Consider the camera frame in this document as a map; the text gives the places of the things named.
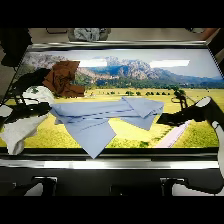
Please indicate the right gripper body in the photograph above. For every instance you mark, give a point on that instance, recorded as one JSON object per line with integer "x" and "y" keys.
{"x": 173, "y": 119}

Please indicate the light blue T-shirt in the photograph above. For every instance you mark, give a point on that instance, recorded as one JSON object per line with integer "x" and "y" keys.
{"x": 96, "y": 126}

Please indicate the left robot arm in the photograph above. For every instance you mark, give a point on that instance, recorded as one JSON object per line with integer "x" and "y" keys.
{"x": 27, "y": 113}

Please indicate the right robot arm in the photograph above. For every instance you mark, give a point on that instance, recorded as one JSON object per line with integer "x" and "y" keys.
{"x": 200, "y": 114}

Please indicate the brown garment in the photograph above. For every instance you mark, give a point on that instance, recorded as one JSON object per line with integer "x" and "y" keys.
{"x": 63, "y": 78}

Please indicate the grey garment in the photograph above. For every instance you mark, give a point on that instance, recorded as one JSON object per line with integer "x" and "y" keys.
{"x": 87, "y": 34}

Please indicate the black garment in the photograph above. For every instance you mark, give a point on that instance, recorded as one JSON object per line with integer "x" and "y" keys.
{"x": 31, "y": 80}

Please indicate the white garment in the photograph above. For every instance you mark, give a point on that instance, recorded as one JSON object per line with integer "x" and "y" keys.
{"x": 18, "y": 135}

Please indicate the silver frame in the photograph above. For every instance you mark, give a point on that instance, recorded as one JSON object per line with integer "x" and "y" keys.
{"x": 110, "y": 164}

